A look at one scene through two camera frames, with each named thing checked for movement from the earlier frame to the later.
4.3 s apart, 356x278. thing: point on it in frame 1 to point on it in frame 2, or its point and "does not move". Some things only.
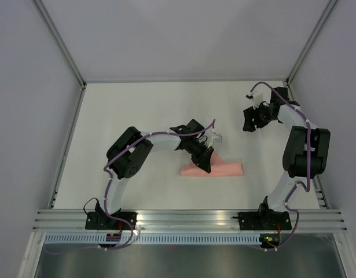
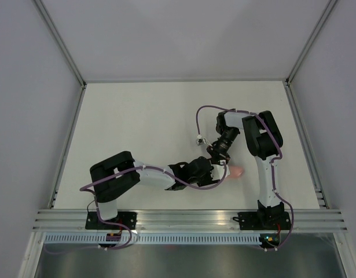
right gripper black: (248, 115) to (217, 154)
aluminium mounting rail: (191, 220) does not move
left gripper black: (203, 160) to (208, 180)
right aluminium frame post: (321, 24) does not move
